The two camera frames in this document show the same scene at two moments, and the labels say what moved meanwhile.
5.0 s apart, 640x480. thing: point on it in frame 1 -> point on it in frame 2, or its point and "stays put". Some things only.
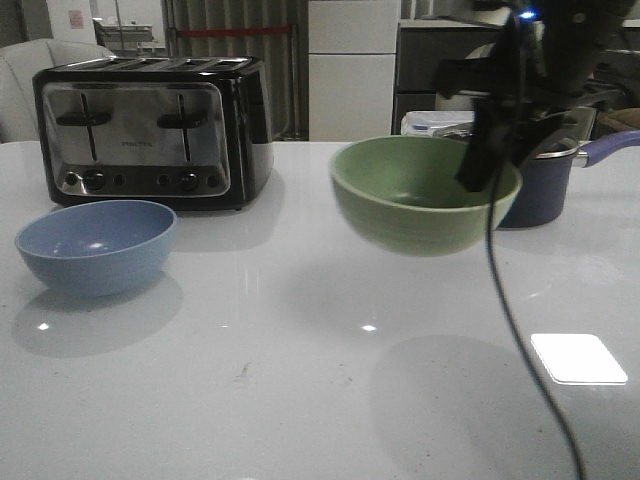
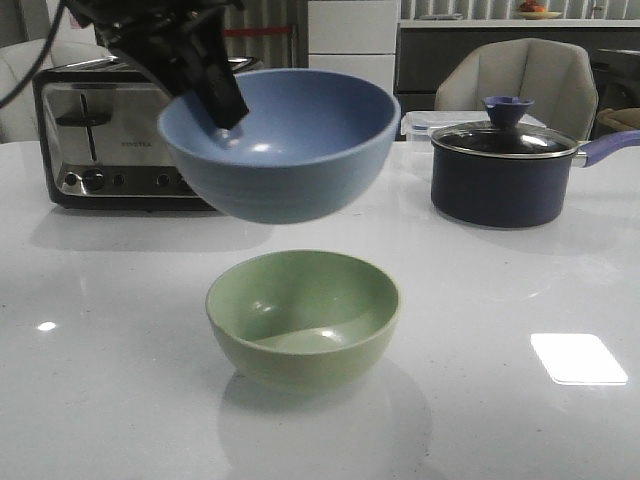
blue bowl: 99,248 -> 312,141
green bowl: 402,194 -> 302,319
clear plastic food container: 423,123 stays put
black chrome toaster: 193,133 stays put
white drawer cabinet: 352,54 stays put
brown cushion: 622,119 stays put
